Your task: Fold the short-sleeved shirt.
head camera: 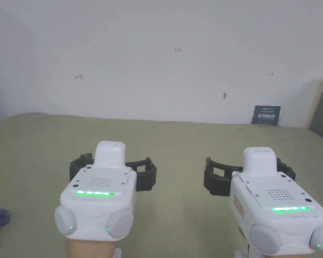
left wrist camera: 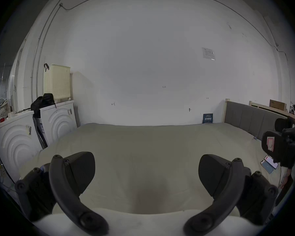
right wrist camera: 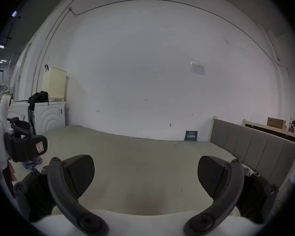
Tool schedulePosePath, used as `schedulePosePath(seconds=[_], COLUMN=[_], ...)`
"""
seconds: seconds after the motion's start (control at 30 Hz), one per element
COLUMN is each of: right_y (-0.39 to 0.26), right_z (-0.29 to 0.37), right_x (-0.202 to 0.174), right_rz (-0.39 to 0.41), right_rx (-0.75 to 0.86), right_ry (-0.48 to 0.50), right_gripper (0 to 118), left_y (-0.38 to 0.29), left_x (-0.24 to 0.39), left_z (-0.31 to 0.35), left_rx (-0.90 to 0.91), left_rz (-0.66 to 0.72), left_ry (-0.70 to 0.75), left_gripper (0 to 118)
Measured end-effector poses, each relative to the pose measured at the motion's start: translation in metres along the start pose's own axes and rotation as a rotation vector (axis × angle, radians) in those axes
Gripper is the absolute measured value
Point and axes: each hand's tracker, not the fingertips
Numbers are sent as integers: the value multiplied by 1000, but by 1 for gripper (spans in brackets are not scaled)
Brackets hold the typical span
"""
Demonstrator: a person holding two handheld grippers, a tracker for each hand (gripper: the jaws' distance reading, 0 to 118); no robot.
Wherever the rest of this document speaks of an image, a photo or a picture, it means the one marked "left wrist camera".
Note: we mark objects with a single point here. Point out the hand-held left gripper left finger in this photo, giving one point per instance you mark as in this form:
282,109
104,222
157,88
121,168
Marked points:
64,185

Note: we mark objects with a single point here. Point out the brown carton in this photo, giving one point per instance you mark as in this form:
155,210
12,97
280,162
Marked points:
277,105

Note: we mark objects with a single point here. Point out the grey padded headboard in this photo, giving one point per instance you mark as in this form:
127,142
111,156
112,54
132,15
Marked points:
245,118

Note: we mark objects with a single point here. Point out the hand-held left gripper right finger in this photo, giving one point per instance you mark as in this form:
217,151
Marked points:
228,188

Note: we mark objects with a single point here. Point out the white washing machine with basket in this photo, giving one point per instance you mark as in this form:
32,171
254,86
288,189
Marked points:
59,122

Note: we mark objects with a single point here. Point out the white washing machine with clutter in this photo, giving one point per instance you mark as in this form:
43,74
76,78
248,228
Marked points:
17,141

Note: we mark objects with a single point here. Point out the phone with red white case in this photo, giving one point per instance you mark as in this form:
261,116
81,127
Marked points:
272,163

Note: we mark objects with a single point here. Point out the phone with blue case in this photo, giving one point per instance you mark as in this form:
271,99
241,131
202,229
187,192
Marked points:
267,167

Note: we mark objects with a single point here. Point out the bed with beige sheet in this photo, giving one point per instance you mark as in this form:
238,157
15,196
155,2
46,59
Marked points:
147,151

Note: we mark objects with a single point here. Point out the dark blue card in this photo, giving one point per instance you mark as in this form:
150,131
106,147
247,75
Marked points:
208,118

